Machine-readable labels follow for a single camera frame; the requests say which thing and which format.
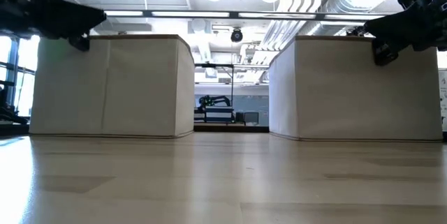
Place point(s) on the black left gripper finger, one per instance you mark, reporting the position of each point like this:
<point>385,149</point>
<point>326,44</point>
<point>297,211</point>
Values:
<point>79,43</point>
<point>75,20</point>

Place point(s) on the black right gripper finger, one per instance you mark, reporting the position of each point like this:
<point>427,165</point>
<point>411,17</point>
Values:
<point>386,51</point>
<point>394,27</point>

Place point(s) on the black background robot arm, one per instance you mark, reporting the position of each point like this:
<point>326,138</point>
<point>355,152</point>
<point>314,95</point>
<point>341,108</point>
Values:
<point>354,31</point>

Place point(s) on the background robot arm with green light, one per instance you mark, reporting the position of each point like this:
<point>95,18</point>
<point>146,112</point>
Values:
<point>213,100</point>

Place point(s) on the beige fabric storage bin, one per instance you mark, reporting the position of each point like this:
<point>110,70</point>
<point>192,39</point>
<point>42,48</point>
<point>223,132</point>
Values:
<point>139,84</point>
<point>366,91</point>

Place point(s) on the black equipment by window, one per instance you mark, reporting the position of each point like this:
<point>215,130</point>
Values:
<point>10,110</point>

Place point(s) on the dark background monitor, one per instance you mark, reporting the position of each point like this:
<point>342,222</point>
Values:
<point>251,118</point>

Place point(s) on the background workbench with boxes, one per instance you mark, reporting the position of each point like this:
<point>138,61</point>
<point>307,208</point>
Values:
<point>218,116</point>

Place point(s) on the white wall poster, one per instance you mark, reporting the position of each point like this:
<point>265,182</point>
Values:
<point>443,95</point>

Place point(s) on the black background stand frame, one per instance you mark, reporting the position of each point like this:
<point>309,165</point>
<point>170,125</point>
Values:
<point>218,65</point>

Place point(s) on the black overhead camera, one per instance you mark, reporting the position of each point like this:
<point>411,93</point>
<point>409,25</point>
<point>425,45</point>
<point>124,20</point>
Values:
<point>236,35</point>

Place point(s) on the black overhead frame bar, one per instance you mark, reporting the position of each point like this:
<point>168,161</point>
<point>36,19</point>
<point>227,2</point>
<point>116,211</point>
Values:
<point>234,15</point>

